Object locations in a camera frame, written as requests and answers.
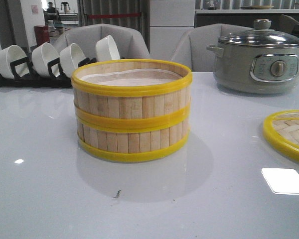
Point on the yellow woven bamboo steamer lid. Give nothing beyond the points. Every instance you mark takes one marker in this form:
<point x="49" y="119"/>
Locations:
<point x="281" y="131"/>

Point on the bamboo steamer basket yellow rims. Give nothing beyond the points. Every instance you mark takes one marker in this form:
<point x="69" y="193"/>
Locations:
<point x="133" y="146"/>

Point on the grey upholstered chair right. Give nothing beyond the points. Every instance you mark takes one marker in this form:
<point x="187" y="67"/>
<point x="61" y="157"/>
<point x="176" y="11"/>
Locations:
<point x="191" y="49"/>

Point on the white ceramic bowl right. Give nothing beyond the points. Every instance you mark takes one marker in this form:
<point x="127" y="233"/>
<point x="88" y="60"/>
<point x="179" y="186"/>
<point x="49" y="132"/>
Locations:
<point x="106" y="49"/>

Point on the white ceramic bowl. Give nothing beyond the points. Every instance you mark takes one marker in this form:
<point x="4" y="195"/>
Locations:
<point x="106" y="49"/>
<point x="70" y="58"/>
<point x="8" y="55"/>
<point x="41" y="56"/>

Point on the white cabinet in background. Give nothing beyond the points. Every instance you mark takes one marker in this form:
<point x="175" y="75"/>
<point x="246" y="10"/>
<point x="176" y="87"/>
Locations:
<point x="169" y="20"/>

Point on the grey-green electric cooking pot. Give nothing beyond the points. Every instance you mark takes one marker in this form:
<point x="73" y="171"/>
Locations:
<point x="258" y="70"/>

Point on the black dish rack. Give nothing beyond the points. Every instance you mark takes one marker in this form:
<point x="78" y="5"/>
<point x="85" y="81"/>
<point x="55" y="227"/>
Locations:
<point x="56" y="78"/>

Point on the red bin in background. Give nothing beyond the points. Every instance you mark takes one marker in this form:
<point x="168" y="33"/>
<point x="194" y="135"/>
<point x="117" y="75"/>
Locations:
<point x="41" y="34"/>

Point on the glass pot lid grey knob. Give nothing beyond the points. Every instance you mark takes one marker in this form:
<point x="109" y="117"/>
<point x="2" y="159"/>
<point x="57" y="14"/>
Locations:
<point x="261" y="36"/>

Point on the person in background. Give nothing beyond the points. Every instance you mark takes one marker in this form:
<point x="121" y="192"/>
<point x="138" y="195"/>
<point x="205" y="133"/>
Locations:
<point x="50" y="13"/>

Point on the white ceramic bowl far left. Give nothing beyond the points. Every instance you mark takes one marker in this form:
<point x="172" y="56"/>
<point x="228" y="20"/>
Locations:
<point x="8" y="55"/>

